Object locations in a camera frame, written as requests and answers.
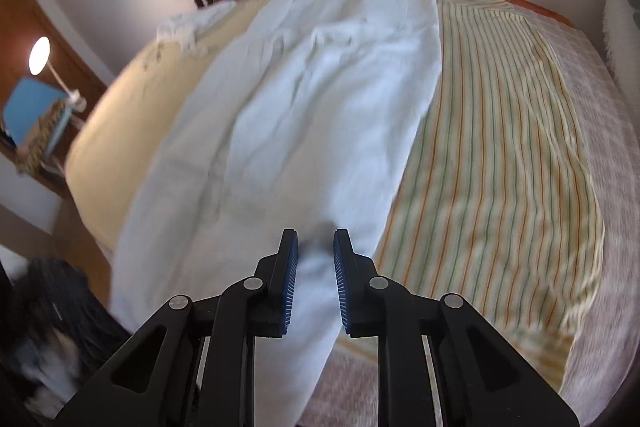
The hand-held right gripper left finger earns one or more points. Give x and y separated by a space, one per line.
291 287

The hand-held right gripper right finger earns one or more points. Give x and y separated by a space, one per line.
342 287

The white long-sleeved shirt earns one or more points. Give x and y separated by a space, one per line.
300 107

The yellow striped sheet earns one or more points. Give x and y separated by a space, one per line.
500 157

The beige pillow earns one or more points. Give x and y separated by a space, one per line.
130 132

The dark cloth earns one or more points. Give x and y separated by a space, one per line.
60 307

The small white garment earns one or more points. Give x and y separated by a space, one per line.
185 29

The leopard print cloth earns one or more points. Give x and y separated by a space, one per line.
42 134

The blue chair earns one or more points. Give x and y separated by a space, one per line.
30 102

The white clip-on desk lamp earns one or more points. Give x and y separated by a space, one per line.
39 57

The green white patterned blanket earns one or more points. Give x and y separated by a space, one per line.
617 17

